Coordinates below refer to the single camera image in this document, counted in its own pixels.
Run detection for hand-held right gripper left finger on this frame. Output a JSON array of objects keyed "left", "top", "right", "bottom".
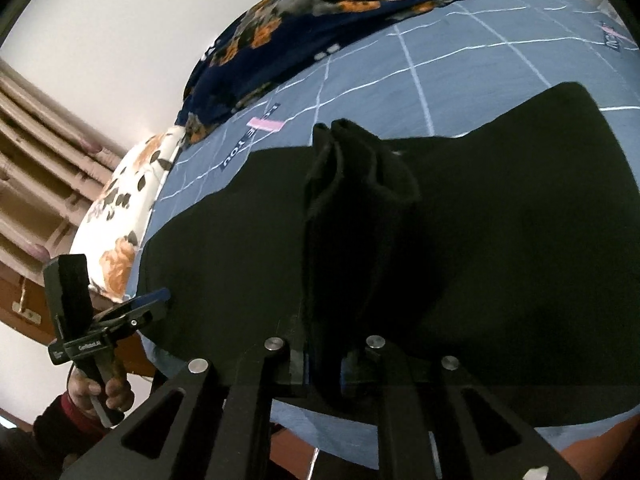
[{"left": 60, "top": 315, "right": 313, "bottom": 480}]

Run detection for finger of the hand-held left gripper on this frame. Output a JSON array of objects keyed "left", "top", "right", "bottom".
[
  {"left": 94, "top": 287, "right": 172, "bottom": 323},
  {"left": 107, "top": 305, "right": 168, "bottom": 343}
]

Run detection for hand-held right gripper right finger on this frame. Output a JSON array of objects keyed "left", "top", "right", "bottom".
[{"left": 340, "top": 335, "right": 583, "bottom": 480}]

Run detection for black pants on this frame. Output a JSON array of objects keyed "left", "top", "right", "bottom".
[{"left": 137, "top": 81, "right": 640, "bottom": 428}]

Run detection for person's left forearm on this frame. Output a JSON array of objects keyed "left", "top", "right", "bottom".
[{"left": 32, "top": 392, "right": 108, "bottom": 471}]

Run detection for person's left hand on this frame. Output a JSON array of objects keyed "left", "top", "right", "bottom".
[{"left": 67, "top": 367, "right": 136, "bottom": 423}]

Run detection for metal latch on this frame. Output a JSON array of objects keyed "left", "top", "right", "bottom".
[{"left": 12, "top": 280, "right": 43, "bottom": 323}]

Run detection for white floral pillow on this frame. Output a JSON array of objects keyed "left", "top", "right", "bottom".
[{"left": 70, "top": 125, "right": 188, "bottom": 303}]

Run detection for beige floral curtain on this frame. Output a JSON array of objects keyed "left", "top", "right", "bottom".
[{"left": 0, "top": 57, "right": 126, "bottom": 281}]

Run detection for navy dog-print blanket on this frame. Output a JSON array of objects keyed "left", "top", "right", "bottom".
[{"left": 175, "top": 0, "right": 526, "bottom": 146}]

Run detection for blue checked bedsheet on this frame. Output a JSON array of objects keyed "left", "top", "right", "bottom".
[{"left": 125, "top": 0, "right": 640, "bottom": 466}]

